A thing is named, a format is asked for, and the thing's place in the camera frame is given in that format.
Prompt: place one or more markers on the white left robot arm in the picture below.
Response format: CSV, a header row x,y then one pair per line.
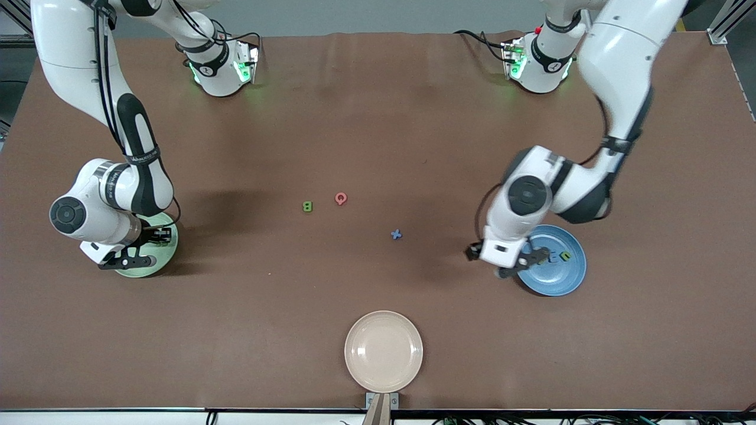
x,y
620,53

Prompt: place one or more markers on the pink-red foam letter Q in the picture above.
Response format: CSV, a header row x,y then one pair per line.
x,y
336,198

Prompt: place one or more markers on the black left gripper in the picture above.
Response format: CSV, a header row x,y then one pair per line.
x,y
540,255

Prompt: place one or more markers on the brown table mat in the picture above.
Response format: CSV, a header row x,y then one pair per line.
x,y
472,342

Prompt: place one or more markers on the blue foam letter m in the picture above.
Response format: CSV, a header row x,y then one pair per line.
x,y
556,257

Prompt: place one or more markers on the blue plate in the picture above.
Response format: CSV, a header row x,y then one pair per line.
x,y
561,280

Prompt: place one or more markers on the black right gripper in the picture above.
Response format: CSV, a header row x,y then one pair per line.
x,y
147,235

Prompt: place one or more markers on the light green plate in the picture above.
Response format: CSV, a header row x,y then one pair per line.
x,y
165,254

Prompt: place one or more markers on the white table edge strip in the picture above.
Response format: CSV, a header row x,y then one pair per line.
x,y
118,418

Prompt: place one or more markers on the beige plate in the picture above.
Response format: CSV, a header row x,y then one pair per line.
x,y
384,351

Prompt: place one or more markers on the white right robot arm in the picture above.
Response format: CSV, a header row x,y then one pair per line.
x,y
88,195

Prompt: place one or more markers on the metal camera pole bracket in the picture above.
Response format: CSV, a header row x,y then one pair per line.
x,y
381,413

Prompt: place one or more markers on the aluminium frame profile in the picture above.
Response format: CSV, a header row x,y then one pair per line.
x,y
717,32
20,23

